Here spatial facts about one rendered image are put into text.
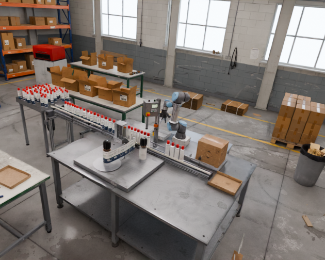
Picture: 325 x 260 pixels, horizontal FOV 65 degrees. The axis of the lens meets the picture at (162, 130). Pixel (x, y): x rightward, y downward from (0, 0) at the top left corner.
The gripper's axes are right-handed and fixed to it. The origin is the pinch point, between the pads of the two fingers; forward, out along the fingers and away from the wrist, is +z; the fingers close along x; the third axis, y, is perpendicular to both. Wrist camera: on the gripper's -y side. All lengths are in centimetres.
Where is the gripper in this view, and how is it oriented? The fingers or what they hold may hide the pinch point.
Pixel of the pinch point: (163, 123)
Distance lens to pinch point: 369.4
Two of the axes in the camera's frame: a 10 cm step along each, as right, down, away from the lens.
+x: -5.0, 0.5, -8.7
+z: -2.3, 9.5, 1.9
